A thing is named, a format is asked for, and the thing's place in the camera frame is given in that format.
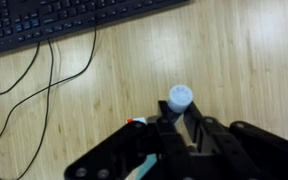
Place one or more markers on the white capped marker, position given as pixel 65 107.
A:
pixel 180 98

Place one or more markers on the black computer keyboard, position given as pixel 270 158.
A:
pixel 24 22

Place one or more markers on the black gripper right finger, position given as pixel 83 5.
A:
pixel 246 152

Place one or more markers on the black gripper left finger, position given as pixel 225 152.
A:
pixel 128 148

